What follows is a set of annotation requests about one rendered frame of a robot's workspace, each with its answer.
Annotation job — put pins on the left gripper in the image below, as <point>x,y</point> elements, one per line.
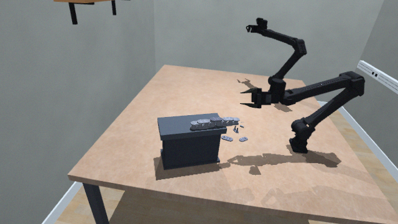
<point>255,98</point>

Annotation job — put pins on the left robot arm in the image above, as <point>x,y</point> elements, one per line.
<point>351,81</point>

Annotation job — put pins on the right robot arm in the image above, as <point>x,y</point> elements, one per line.
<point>297,44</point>

